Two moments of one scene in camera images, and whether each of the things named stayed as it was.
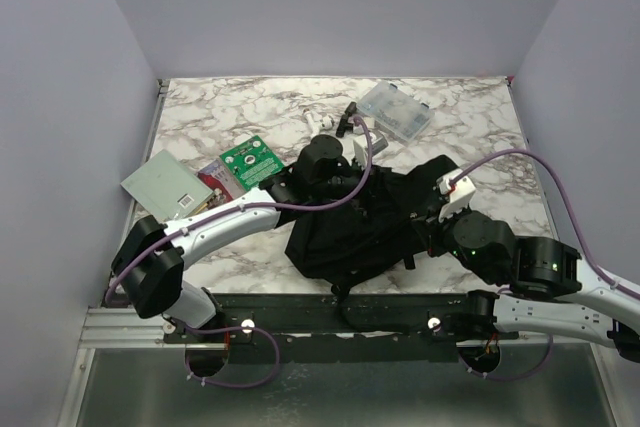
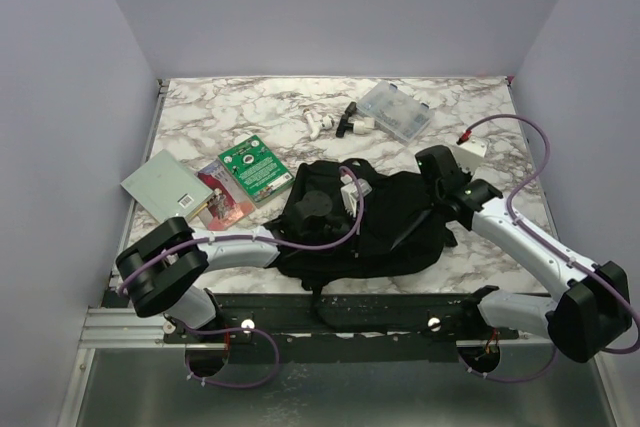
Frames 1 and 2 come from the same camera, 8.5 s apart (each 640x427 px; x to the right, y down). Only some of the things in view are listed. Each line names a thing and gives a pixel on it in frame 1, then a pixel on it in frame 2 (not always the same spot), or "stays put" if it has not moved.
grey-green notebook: [167, 189] stays put
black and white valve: [344, 125] stays put
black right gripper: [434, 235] -> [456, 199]
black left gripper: [361, 172] -> [352, 224]
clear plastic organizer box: [397, 110] stays put
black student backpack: [375, 228] stays put
